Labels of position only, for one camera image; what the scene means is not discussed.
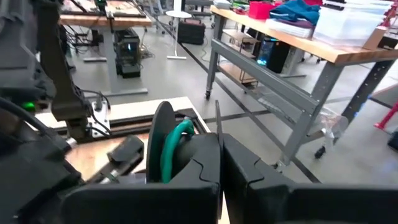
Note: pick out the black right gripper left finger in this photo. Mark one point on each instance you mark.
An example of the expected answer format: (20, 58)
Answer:
(155, 205)

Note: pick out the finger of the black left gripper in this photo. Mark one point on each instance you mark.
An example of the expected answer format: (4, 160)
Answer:
(127, 149)

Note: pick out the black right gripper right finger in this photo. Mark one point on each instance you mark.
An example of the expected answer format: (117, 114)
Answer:
(295, 205)

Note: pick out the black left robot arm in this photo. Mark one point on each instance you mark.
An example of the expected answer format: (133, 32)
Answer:
(62, 77)

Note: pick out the black computer tower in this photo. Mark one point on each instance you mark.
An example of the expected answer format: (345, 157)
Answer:
(127, 53)

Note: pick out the red stand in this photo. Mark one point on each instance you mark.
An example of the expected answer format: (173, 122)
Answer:
(385, 116)

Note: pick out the white round stand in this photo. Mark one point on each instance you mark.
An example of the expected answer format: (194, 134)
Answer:
(177, 31)

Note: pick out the black equipment case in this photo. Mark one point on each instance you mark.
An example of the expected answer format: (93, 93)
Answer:
(191, 31)

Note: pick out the wooden crate shelf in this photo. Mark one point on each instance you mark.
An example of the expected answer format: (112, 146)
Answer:
(239, 71)

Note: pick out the computer tower with blue lights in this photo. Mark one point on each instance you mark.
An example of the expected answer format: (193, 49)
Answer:
(273, 56)

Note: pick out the white folded stack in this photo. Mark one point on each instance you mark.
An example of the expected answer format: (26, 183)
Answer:
(289, 28)

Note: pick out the cardboard piece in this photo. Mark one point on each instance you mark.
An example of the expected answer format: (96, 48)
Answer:
(374, 37)

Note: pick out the clear plastic bins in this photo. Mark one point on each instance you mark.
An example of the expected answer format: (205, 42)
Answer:
(348, 25)

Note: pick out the red bin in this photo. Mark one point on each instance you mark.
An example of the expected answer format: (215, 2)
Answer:
(259, 9)

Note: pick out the blue cloth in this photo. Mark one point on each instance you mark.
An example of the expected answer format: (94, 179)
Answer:
(295, 11)

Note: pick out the white metal bracket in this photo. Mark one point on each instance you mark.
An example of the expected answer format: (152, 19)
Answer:
(99, 121)

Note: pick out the wooden workbench with grey frame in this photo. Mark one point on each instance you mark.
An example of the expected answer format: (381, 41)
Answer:
(311, 46)

